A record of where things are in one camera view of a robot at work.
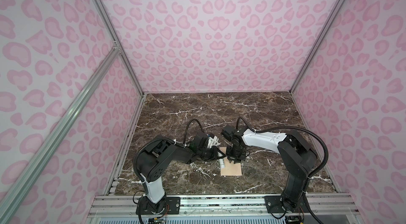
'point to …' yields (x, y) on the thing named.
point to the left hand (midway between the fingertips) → (225, 155)
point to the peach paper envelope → (231, 169)
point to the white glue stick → (222, 162)
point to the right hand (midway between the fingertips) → (229, 162)
